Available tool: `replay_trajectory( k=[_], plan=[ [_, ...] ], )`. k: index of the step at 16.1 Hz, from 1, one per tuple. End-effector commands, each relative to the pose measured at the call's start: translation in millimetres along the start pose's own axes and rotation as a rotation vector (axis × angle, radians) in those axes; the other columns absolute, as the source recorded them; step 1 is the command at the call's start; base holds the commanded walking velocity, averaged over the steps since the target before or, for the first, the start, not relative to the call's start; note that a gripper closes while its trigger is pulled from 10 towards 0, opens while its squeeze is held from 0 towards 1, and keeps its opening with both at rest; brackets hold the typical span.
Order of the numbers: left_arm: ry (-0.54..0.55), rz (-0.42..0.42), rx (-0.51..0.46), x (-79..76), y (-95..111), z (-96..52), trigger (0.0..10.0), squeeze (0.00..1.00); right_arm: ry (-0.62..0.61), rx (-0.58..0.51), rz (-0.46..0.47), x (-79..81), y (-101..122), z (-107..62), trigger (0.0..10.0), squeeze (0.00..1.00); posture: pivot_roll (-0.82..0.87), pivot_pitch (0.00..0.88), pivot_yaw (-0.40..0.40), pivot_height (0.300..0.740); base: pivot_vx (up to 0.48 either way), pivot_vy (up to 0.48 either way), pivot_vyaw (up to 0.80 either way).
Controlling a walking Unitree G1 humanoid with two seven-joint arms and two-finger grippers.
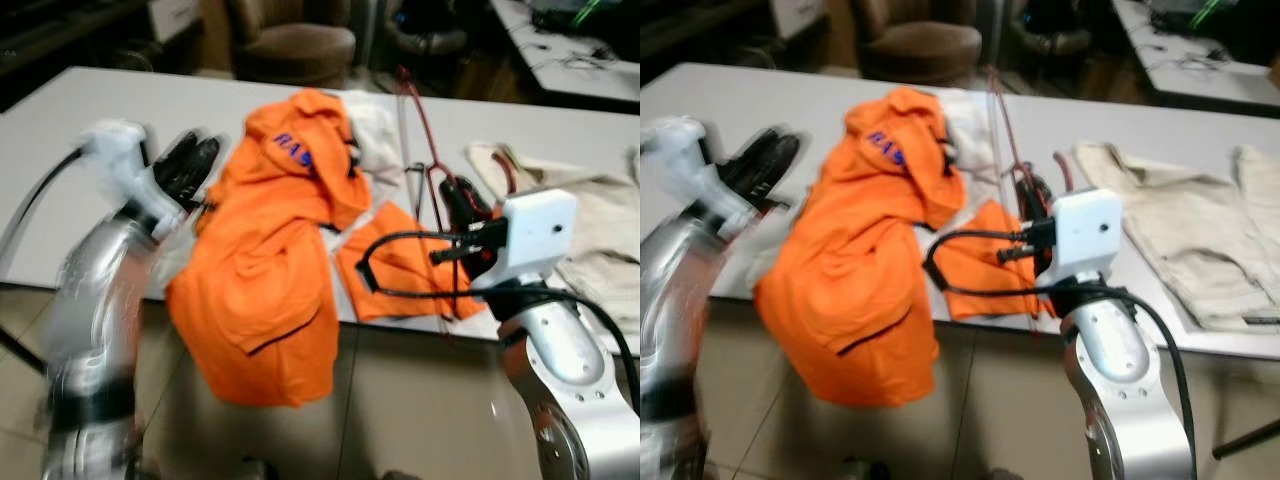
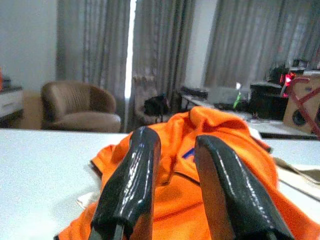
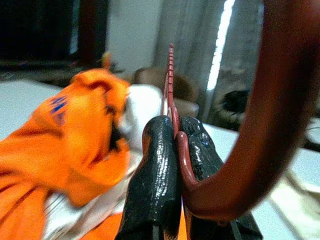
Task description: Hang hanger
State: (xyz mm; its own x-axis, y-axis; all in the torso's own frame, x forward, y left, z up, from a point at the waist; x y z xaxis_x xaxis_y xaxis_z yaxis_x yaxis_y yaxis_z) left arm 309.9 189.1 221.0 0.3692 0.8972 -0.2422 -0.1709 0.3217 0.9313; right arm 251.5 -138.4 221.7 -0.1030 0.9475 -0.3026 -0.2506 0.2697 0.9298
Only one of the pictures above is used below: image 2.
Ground white drawer cabinet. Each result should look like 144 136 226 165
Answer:
0 84 25 121

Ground black device red light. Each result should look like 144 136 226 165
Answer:
268 63 297 83

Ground light grey jeans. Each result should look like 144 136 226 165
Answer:
76 157 320 208

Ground black flat device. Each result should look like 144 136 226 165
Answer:
181 86 210 100

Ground orange shirt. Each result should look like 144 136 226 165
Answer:
53 106 320 240

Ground black equipment box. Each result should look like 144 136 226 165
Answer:
249 82 288 121

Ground black bag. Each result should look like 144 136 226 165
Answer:
143 93 171 123

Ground grey curtain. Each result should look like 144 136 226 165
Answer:
56 0 133 132
128 0 197 126
203 0 320 88

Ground red metal hanger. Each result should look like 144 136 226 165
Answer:
286 76 320 141

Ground green object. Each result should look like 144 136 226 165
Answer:
233 92 242 110

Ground brown armchair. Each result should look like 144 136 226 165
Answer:
39 80 122 133

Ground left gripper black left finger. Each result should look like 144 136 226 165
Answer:
87 126 162 240

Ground cardboard box round hole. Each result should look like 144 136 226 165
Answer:
283 74 320 135

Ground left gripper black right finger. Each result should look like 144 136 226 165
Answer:
194 134 296 240

